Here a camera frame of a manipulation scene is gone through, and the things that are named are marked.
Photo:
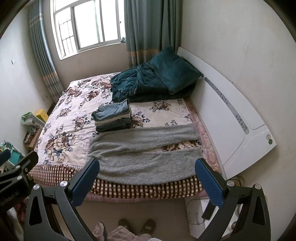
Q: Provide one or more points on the dark teal velvet robe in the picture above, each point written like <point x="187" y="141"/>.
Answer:
<point x="139" y="84"/>

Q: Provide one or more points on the grey fluffy fleece pants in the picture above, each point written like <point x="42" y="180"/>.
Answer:
<point x="130" y="156"/>

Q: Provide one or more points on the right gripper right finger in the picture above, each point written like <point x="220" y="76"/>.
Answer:
<point x="253" y="222"/>

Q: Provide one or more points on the stack of folded clothes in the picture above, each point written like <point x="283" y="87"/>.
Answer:
<point x="113" y="117"/>

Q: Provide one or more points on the window with white frame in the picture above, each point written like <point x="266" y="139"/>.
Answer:
<point x="83" y="25"/>

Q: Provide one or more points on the white bed headboard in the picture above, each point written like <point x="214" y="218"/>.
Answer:
<point x="239" y="135"/>

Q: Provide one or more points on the yellow box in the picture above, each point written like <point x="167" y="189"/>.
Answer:
<point x="42" y="115"/>

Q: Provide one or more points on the white bag with green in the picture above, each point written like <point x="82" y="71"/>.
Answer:
<point x="30" y="119"/>

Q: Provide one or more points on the white bedside cabinet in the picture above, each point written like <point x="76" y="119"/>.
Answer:
<point x="199" y="218"/>

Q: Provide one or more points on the dark teal pillow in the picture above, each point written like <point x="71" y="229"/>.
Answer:
<point x="175" y="72"/>

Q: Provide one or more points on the cardboard box with clutter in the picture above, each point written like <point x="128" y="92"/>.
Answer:
<point x="31" y="138"/>

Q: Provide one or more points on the right grey-blue curtain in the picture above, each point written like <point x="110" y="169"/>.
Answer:
<point x="150" y="27"/>

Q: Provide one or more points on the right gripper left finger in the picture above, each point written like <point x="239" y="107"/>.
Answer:
<point x="41" y="222"/>

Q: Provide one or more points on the grey-blue curtain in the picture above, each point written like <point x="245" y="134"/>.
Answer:
<point x="150" y="27"/>
<point x="42" y="53"/>

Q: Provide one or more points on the left grey-blue curtain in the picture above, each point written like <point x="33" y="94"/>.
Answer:
<point x="42" y="53"/>

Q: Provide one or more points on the left brown slipper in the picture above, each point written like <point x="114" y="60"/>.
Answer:
<point x="124" y="223"/>

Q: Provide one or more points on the teal storage rack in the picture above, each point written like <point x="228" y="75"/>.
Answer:
<point x="16" y="156"/>

